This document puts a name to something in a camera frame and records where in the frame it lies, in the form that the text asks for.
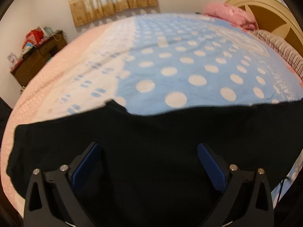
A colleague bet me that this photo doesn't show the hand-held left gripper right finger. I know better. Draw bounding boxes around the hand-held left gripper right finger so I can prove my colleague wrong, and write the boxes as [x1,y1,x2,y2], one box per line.
[196,142,275,227]

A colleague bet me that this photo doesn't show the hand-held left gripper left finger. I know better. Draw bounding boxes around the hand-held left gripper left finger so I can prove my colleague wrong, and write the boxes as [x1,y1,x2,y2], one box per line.
[24,142,103,227]

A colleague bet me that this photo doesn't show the black pants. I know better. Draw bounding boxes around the black pants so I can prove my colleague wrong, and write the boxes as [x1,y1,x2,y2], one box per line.
[6,99,303,227]

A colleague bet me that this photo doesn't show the black folding chair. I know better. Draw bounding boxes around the black folding chair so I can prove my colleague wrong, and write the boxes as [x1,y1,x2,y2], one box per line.
[0,97,13,111]

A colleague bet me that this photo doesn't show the polka dot bed sheet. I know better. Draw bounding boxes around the polka dot bed sheet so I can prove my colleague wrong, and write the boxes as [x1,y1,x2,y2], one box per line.
[0,13,303,218]

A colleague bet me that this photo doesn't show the brown wooden desk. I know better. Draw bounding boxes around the brown wooden desk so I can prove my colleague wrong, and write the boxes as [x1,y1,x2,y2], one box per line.
[10,31,68,87]

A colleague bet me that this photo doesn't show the white greeting card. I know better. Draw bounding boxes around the white greeting card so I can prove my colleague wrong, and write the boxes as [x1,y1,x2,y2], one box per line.
[7,53,18,67]

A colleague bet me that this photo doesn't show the striped pillow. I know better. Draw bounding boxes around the striped pillow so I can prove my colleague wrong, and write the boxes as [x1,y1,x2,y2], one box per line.
[252,29,303,81]

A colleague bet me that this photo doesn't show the red gift bag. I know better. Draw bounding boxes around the red gift bag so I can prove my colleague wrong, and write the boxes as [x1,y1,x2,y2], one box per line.
[26,28,44,46]

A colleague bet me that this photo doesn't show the pink floral quilt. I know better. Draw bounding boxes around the pink floral quilt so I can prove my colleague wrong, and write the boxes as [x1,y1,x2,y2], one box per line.
[204,2,258,30]

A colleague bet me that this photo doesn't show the beige patterned window curtain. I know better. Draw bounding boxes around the beige patterned window curtain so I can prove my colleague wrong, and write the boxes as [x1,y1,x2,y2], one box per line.
[65,0,159,27]

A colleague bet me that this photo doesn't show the cream wooden headboard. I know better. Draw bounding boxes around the cream wooden headboard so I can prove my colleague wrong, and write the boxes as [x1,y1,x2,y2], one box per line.
[225,0,303,57]

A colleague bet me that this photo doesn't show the black cable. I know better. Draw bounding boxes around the black cable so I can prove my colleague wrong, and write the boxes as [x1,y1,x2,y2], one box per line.
[276,177,288,204]

